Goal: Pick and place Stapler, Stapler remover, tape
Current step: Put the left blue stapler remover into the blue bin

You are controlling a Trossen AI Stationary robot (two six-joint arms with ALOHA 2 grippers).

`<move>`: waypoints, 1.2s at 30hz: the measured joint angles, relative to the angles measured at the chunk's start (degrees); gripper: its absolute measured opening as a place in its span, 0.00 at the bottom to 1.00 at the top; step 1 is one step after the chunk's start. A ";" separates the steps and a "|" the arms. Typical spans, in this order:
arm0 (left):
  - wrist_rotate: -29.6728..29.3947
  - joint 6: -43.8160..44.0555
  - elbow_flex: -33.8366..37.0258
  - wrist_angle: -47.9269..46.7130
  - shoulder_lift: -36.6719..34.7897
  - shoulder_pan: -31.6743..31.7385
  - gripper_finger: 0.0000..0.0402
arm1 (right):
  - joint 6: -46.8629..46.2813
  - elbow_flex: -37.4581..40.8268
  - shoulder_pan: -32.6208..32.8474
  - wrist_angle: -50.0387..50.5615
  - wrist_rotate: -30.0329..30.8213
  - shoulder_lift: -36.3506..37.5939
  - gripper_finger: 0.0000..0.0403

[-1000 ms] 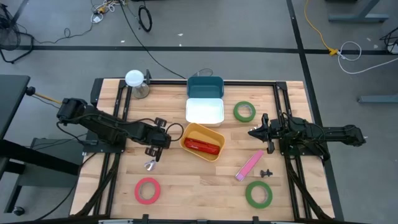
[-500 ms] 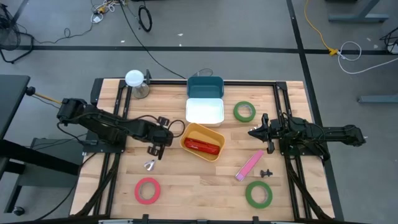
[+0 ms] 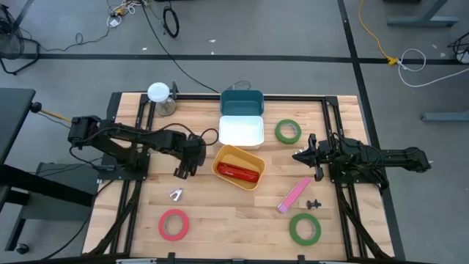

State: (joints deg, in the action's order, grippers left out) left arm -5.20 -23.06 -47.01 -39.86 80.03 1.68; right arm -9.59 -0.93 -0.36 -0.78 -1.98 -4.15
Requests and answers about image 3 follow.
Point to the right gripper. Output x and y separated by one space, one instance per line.
320 154

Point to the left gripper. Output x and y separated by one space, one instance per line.
192 152

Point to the pale grey staple remover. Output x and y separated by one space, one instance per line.
177 196

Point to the green tape roll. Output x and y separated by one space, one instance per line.
277 132
292 229

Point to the red tape roll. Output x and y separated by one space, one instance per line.
161 225

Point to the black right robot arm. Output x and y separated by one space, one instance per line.
384 155

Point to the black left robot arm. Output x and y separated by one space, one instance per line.
128 135

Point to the yellow plastic bin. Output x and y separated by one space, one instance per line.
224 157

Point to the small black screw piece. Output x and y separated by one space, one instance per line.
313 204

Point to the white plastic bin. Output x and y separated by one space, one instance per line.
242 132

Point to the teal plastic bin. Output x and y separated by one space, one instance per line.
242 104

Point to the grey desk foot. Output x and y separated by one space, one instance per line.
447 117
421 21

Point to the black desk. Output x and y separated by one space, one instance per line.
12 117

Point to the black aluminium rig frame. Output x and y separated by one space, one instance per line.
293 98

